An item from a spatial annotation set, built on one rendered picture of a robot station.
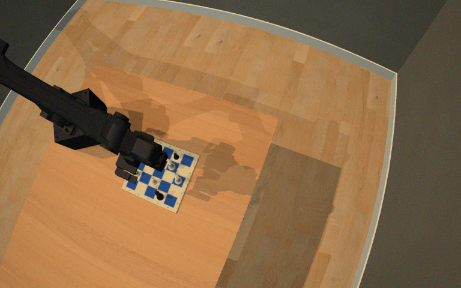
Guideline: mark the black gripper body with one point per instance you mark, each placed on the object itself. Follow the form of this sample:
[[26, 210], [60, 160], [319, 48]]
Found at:
[[122, 164]]

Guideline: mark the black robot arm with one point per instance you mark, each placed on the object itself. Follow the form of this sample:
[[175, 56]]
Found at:
[[61, 108]]

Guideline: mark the blue and cream chessboard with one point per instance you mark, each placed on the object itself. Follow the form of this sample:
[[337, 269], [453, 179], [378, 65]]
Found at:
[[173, 193]]

